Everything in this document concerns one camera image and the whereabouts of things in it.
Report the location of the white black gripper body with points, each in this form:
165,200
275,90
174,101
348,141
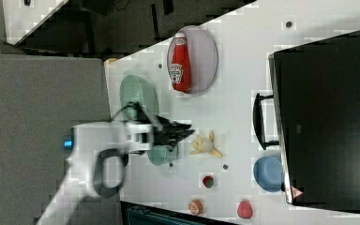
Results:
143,132

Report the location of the black and steel toaster oven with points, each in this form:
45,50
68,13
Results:
316,93

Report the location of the red plush ketchup bottle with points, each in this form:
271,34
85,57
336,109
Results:
180,67

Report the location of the pink toy strawberry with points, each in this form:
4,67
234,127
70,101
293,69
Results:
244,209

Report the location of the green oval colander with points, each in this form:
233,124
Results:
137,89

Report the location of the blue plastic cup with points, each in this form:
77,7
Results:
267,172

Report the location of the yellow plush peeled banana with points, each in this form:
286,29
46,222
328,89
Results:
205,145

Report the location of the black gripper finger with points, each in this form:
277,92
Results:
171,138
172,125

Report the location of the grey round plate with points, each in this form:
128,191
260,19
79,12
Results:
203,58

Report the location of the blue metal frame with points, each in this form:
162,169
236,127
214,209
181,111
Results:
140,215

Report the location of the dark red toy strawberry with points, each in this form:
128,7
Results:
208,181

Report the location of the green cup with handle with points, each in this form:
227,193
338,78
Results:
163,154

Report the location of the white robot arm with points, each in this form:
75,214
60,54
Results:
98,160

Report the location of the toy orange half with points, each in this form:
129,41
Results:
195,207

